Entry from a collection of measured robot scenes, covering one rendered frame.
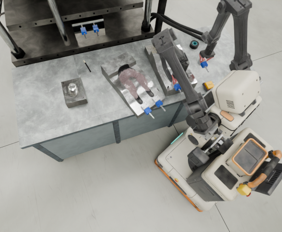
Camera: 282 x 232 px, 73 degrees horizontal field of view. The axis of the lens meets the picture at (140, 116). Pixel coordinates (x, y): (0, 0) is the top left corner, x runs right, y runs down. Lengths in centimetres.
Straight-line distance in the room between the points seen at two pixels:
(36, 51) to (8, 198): 145
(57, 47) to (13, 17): 37
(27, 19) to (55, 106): 70
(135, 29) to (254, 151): 147
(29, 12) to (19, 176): 156
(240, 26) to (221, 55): 88
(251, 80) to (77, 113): 114
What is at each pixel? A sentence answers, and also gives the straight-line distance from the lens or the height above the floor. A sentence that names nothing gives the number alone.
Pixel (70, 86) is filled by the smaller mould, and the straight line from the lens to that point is 157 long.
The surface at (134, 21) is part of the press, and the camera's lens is 211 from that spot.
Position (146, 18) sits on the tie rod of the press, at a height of 93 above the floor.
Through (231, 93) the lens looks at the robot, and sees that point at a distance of 101.
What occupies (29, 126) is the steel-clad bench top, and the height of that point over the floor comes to 80.
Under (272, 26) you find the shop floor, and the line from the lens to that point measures 412.
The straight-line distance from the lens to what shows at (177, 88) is 145.
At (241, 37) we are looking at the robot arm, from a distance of 118.
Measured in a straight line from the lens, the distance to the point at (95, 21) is 187.
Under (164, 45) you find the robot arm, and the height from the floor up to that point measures 150.
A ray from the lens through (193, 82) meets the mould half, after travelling 158.
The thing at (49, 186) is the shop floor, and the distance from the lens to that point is 227.
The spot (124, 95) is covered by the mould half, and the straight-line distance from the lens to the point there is 143.
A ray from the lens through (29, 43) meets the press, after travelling 207.
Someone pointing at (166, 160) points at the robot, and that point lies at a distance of 191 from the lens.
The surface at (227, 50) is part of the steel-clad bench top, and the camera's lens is 206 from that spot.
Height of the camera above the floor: 212
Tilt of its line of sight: 65 degrees down
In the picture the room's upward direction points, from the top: 9 degrees clockwise
